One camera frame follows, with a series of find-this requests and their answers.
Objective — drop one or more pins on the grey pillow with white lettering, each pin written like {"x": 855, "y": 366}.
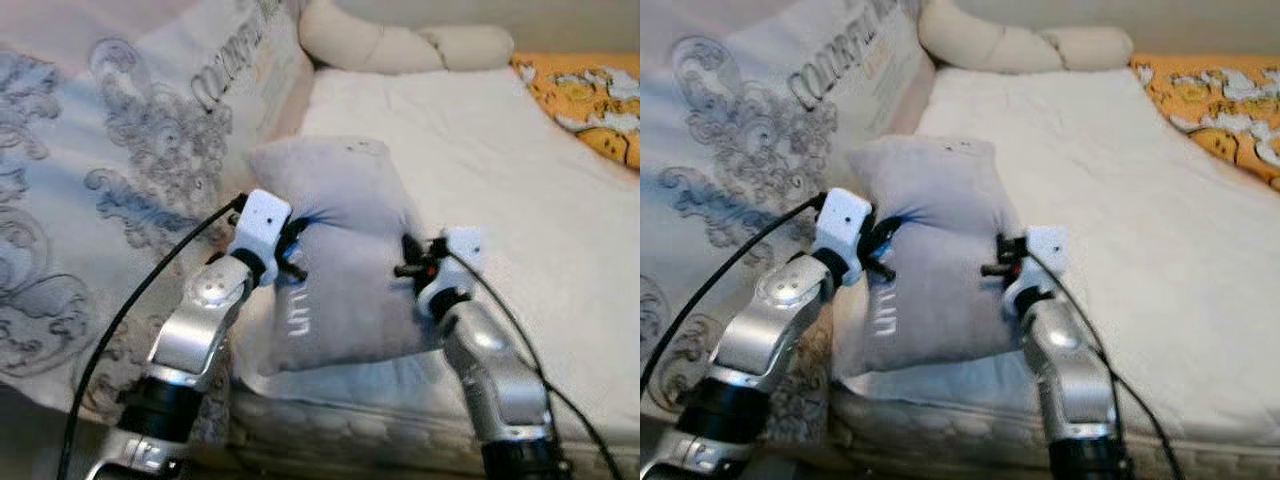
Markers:
{"x": 350, "y": 200}
{"x": 940, "y": 200}

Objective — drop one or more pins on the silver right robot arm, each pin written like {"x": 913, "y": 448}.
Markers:
{"x": 1075, "y": 390}
{"x": 500, "y": 390}

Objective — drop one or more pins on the white quilted mattress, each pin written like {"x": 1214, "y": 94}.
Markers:
{"x": 1130, "y": 220}
{"x": 500, "y": 220}

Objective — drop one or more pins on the pale duvet with grey ornaments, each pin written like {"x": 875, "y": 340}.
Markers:
{"x": 720, "y": 150}
{"x": 100, "y": 150}

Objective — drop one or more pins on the beige knotted bolster pillow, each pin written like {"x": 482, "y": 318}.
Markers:
{"x": 370, "y": 45}
{"x": 990, "y": 45}

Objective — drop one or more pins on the orange cartoon print blanket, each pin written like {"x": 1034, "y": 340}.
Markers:
{"x": 590, "y": 100}
{"x": 1220, "y": 100}

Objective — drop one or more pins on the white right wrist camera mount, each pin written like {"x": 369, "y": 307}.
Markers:
{"x": 462, "y": 250}
{"x": 1048, "y": 248}

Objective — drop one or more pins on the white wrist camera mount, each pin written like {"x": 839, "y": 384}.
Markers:
{"x": 843, "y": 220}
{"x": 262, "y": 222}
{"x": 462, "y": 250}
{"x": 1048, "y": 248}

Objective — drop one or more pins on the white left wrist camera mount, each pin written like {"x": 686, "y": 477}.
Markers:
{"x": 262, "y": 222}
{"x": 843, "y": 220}

